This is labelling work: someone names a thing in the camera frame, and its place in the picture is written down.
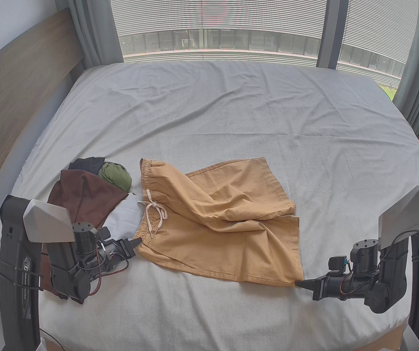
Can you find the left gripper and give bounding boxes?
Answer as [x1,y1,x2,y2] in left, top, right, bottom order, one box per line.
[103,237,138,268]

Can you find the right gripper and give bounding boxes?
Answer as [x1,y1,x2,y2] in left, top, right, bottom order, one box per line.
[311,273,346,301]

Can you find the tan shorts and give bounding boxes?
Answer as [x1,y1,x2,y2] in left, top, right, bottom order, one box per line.
[136,156,305,288]

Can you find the bed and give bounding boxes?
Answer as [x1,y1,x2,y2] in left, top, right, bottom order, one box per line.
[0,8,419,351]

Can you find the pale grey garment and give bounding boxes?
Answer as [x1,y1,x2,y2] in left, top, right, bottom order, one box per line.
[102,194,148,240]

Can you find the brown garment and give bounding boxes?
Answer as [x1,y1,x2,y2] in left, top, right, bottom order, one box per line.
[39,169,129,301]

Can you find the green garment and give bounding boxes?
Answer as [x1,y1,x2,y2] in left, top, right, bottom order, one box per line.
[98,162,133,192]

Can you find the black garment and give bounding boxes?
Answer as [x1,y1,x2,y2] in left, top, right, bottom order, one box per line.
[67,156,106,176]

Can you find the window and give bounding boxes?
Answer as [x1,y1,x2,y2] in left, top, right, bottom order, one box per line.
[107,0,419,87]

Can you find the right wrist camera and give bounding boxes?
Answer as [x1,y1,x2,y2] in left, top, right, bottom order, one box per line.
[328,255,349,273]

